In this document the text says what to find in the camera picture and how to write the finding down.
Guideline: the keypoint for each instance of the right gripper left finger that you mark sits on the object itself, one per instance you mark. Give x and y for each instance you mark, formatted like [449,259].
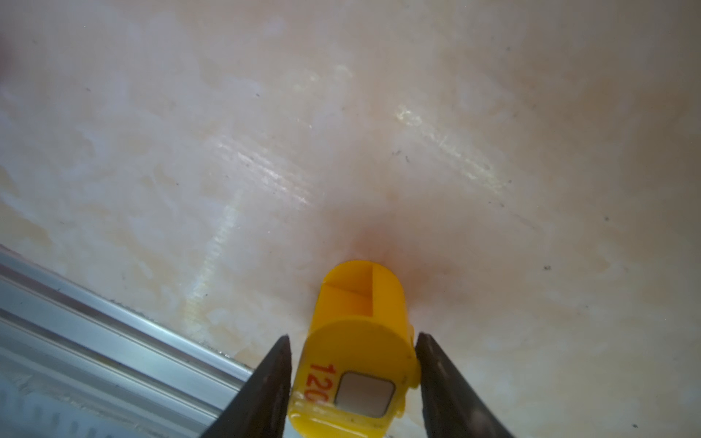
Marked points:
[260,407]

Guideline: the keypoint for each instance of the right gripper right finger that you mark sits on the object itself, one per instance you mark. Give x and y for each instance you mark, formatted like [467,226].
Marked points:
[451,408]

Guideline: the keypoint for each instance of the aluminium front rail frame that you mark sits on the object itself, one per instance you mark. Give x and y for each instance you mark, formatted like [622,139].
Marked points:
[76,365]

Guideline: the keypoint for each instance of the yellow oval lego piece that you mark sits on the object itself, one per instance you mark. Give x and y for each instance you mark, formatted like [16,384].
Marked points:
[358,361]

